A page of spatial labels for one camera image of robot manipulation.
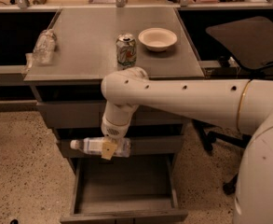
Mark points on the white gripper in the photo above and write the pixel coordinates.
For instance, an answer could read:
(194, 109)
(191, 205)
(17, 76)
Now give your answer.
(112, 130)

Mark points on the blue label plastic bottle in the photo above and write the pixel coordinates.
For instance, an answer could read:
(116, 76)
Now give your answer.
(93, 146)

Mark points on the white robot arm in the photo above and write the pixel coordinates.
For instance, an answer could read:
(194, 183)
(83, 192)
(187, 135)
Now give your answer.
(241, 104)

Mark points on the grey open bottom drawer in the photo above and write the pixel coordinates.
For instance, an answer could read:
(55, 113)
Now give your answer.
(136, 190)

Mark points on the grey top drawer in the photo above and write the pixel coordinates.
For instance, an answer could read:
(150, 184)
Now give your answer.
(88, 114)

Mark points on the grey drawer cabinet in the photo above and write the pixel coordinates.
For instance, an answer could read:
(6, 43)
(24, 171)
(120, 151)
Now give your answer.
(86, 52)

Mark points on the crumpled clear plastic bottle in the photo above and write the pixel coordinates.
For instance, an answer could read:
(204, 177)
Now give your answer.
(43, 49)

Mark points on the green soda can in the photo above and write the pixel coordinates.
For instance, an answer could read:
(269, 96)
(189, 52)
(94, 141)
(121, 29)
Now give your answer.
(126, 50)

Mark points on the black office chair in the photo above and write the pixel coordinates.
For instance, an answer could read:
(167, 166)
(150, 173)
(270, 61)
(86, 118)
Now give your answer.
(250, 42)

